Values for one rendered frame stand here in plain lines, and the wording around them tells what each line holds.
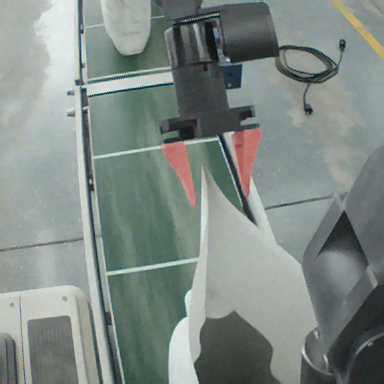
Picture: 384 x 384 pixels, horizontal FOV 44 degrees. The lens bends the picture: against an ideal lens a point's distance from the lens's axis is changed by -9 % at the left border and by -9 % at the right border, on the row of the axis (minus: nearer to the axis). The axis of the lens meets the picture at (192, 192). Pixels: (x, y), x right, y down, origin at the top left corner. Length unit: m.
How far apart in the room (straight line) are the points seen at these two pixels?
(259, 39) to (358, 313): 0.39
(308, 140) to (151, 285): 1.17
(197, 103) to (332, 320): 0.36
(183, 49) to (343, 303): 0.39
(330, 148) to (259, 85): 0.51
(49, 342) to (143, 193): 0.50
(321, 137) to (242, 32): 1.70
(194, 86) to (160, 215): 0.86
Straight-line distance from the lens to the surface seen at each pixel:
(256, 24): 0.56
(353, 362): 0.23
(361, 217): 0.23
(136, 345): 1.19
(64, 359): 1.33
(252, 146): 0.55
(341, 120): 2.35
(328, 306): 0.24
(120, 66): 1.93
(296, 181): 2.01
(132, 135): 1.61
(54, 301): 1.42
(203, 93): 0.55
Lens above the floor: 1.46
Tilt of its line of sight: 49 degrees down
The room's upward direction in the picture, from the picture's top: straight up
